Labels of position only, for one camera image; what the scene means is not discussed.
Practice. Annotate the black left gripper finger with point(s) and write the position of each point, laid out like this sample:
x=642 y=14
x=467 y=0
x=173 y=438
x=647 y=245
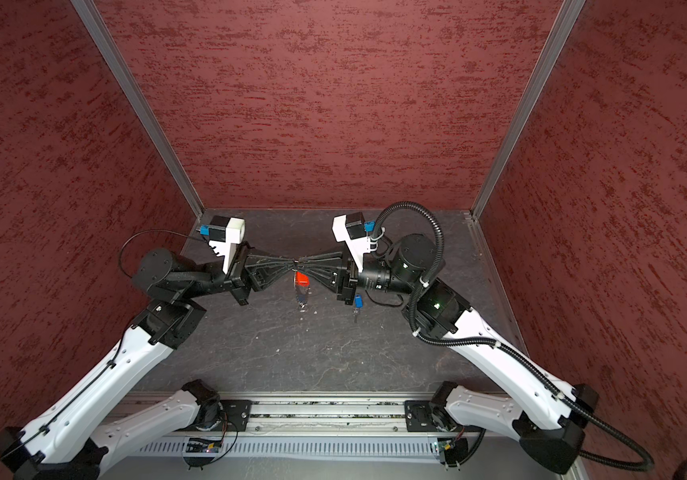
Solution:
x=265 y=260
x=265 y=275

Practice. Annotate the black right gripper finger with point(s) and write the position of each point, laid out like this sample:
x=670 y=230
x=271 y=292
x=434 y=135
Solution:
x=326 y=276
x=333 y=258

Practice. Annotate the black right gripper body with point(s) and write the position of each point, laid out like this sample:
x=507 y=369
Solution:
x=350 y=283

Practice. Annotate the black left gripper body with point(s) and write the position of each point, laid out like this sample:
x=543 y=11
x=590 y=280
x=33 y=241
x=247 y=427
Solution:
x=241 y=286

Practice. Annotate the silver keyring with keys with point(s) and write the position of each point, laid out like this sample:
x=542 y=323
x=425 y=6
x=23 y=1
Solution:
x=302 y=294

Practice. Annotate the red capped key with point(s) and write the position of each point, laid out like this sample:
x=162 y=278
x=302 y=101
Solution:
x=302 y=280

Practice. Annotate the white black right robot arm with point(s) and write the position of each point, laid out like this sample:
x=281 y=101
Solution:
x=439 y=316

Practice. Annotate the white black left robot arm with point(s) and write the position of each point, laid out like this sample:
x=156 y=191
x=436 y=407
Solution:
x=72 y=439

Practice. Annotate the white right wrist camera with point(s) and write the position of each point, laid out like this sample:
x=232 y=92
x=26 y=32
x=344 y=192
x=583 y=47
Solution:
x=360 y=237

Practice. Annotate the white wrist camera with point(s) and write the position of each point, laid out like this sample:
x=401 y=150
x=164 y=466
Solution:
x=360 y=237
x=224 y=235

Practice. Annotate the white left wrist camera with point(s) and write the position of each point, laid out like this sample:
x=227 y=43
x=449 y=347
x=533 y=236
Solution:
x=224 y=235

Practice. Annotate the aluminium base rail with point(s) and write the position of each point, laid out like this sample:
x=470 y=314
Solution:
x=331 y=414

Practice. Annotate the aluminium corner post left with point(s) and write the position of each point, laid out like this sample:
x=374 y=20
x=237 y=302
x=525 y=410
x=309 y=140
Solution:
x=91 y=18

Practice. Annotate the aluminium corner post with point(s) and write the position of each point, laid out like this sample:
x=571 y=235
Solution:
x=565 y=21
x=91 y=18

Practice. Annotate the aluminium corner post right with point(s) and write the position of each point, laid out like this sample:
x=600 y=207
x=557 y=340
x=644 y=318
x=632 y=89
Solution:
x=565 y=21

